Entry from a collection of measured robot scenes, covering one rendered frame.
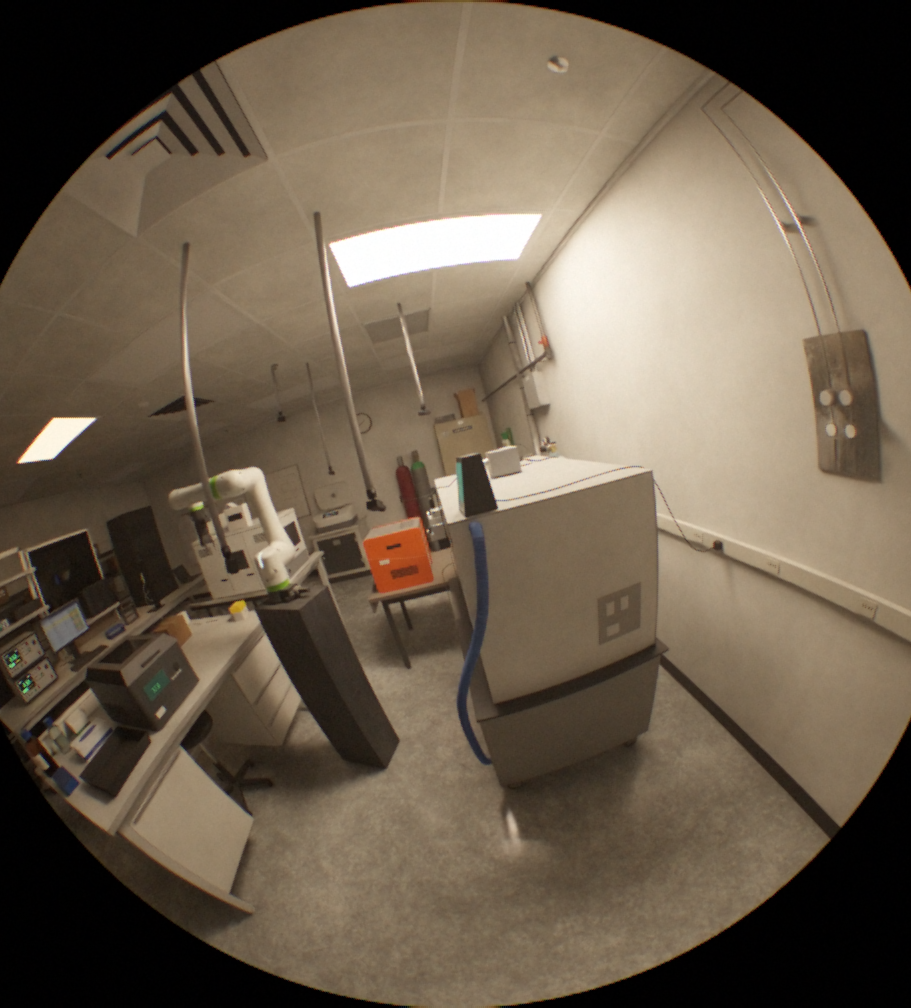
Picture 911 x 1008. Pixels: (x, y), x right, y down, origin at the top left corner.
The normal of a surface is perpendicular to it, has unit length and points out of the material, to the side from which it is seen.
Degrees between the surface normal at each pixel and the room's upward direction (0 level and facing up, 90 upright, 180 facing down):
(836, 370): 90
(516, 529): 90
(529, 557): 90
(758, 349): 90
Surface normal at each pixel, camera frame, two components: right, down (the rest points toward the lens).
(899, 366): -0.97, 0.24
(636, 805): -0.23, -0.95
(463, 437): 0.09, 0.17
